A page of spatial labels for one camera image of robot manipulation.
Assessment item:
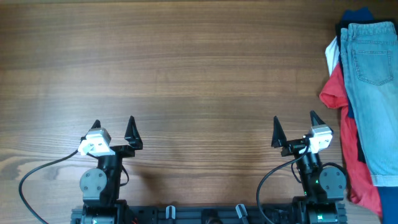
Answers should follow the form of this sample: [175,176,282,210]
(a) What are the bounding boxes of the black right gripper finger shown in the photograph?
[271,116,287,148]
[310,110,325,126]

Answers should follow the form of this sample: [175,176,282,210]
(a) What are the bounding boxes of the light blue denim shorts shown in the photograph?
[340,21,398,187]

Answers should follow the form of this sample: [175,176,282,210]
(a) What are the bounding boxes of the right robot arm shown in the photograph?
[269,111,347,223]

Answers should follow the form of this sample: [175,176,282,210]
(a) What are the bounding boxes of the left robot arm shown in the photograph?
[70,116,143,224]

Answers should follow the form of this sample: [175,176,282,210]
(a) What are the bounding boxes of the red garment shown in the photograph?
[320,64,382,217]

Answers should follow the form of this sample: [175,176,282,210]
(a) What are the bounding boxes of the black garment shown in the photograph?
[334,19,398,164]

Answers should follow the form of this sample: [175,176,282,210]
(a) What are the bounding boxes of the white garment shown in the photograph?
[325,37,340,76]

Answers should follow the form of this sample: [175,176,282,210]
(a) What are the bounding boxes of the dark blue garment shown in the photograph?
[341,7,398,224]

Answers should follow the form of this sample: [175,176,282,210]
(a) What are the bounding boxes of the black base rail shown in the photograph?
[70,202,348,224]

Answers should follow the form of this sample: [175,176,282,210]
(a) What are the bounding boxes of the black right camera cable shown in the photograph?
[256,135,312,224]

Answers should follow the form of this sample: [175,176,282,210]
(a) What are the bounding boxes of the black camera cable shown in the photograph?
[256,135,312,224]
[18,149,79,224]

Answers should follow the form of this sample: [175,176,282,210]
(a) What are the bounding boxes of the left grey rail clip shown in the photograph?
[165,205,176,220]

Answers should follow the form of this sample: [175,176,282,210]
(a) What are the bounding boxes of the grey rail clip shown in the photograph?
[235,203,249,224]
[165,205,176,220]

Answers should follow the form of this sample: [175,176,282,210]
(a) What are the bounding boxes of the right grey rail clip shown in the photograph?
[235,203,249,224]

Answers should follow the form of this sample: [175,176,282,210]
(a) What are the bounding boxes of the black left camera cable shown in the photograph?
[18,149,79,224]

